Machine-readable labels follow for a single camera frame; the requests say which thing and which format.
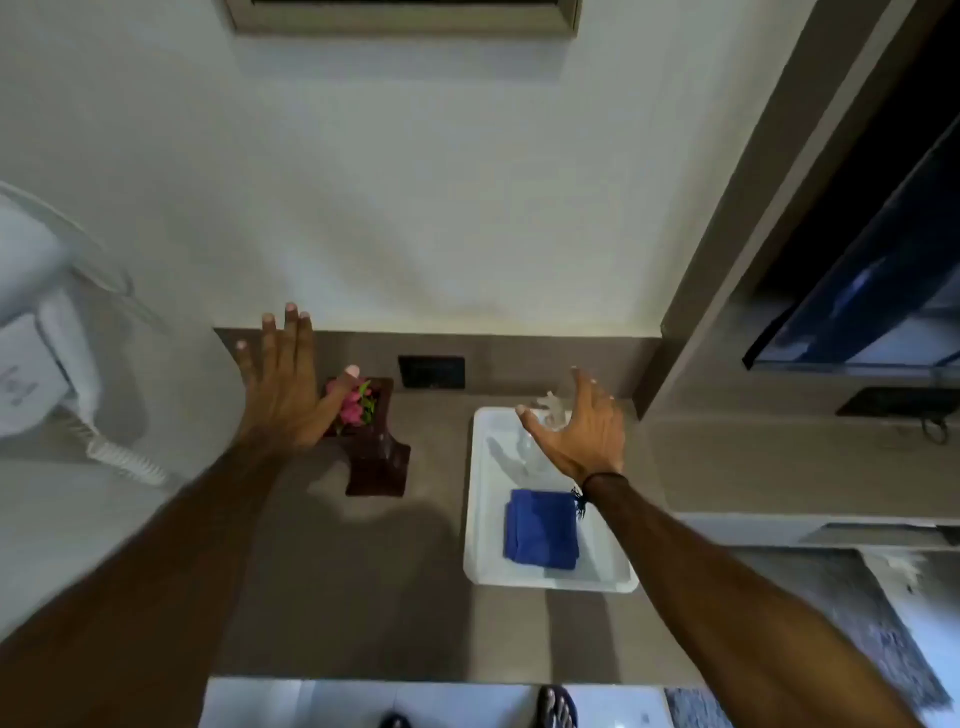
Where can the pink artificial flowers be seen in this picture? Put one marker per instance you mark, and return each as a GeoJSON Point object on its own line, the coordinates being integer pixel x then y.
{"type": "Point", "coordinates": [354, 405]}

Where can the grey rug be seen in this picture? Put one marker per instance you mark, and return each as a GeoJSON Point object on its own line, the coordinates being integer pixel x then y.
{"type": "Point", "coordinates": [847, 622]}

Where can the person's left forearm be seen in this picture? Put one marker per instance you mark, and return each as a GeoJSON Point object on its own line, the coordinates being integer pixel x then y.
{"type": "Point", "coordinates": [142, 585]}

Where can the person's right thumb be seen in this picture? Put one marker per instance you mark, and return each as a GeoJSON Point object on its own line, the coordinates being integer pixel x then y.
{"type": "Point", "coordinates": [536, 427]}

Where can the clear drinking glass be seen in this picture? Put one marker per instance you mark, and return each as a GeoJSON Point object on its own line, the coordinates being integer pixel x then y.
{"type": "Point", "coordinates": [553, 406]}

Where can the black wrist band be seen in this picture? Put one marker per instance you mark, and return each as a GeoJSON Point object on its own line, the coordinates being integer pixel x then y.
{"type": "Point", "coordinates": [600, 478]}

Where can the person's left thumb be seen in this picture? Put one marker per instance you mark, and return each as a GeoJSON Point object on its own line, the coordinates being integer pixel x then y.
{"type": "Point", "coordinates": [341, 390]}

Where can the dark sandal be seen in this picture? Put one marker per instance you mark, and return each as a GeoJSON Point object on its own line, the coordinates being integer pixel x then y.
{"type": "Point", "coordinates": [538, 709]}
{"type": "Point", "coordinates": [395, 721]}

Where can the dark wooden holder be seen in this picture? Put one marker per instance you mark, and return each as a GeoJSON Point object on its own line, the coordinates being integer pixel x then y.
{"type": "Point", "coordinates": [379, 465]}

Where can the person's left little finger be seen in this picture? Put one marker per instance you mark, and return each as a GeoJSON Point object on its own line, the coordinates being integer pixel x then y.
{"type": "Point", "coordinates": [246, 367]}

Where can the white rectangular tray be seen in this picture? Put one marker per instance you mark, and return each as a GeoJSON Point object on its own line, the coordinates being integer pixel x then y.
{"type": "Point", "coordinates": [487, 540]}

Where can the folded blue cloth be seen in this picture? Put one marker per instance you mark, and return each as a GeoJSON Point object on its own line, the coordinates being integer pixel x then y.
{"type": "Point", "coordinates": [541, 529]}

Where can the person's right hand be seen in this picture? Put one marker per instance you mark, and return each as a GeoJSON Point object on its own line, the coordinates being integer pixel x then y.
{"type": "Point", "coordinates": [592, 442]}

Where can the person's left hand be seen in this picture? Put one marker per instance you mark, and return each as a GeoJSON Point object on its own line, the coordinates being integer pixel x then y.
{"type": "Point", "coordinates": [281, 397]}

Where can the person's right forearm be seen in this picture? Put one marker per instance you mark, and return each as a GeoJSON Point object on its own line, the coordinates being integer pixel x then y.
{"type": "Point", "coordinates": [720, 600]}

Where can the white wall hair dryer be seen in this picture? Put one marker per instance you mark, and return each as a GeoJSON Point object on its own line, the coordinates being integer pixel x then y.
{"type": "Point", "coordinates": [37, 337]}

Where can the black flat television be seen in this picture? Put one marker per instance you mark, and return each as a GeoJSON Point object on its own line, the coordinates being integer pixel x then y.
{"type": "Point", "coordinates": [885, 300]}

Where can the person's left middle finger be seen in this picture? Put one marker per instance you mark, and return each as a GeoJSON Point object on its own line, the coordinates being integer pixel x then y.
{"type": "Point", "coordinates": [289, 337]}

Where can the person's right foot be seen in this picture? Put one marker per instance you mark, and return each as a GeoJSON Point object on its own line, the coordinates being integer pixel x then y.
{"type": "Point", "coordinates": [555, 711]}

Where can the black wall socket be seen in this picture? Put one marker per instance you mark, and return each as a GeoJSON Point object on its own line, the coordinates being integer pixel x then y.
{"type": "Point", "coordinates": [431, 372]}

